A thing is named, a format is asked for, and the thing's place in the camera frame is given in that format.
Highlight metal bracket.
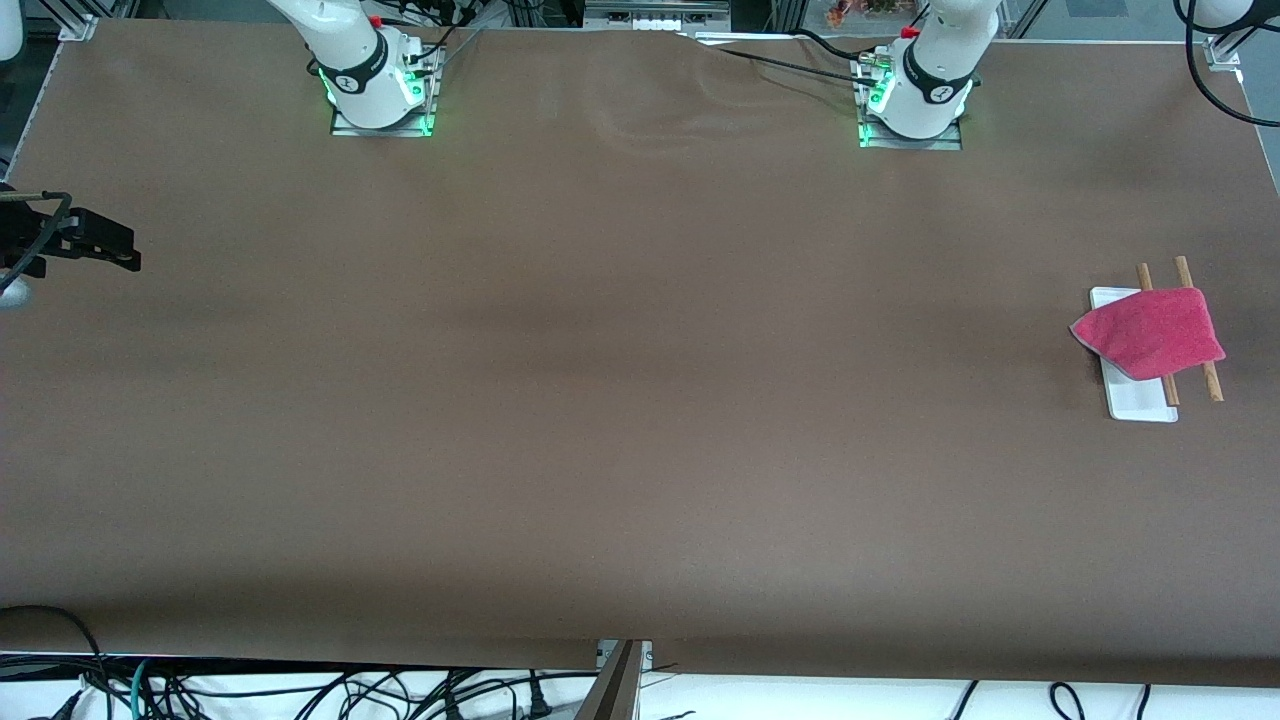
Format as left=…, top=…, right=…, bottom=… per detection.
left=596, top=640, right=654, bottom=673

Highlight grey power strip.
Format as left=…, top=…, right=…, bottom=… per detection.
left=585, top=0, right=731, bottom=31

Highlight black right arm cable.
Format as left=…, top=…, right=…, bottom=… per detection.
left=0, top=190, right=73, bottom=291

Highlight white rack base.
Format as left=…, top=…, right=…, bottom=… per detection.
left=1090, top=287, right=1179, bottom=423

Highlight orange plastic items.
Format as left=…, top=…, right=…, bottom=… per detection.
left=825, top=0, right=931, bottom=26

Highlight brown table cover sheet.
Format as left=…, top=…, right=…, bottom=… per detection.
left=0, top=20, right=1280, bottom=689

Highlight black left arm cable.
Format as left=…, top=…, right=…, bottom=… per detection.
left=1183, top=0, right=1280, bottom=129

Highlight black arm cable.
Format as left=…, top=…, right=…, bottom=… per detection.
left=0, top=190, right=73, bottom=291
left=1183, top=0, right=1280, bottom=129

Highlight pink and grey towel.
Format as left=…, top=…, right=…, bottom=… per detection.
left=1069, top=286, right=1227, bottom=382

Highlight aluminium frame post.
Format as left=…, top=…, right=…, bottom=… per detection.
left=55, top=0, right=101, bottom=41
left=1205, top=0, right=1256, bottom=71

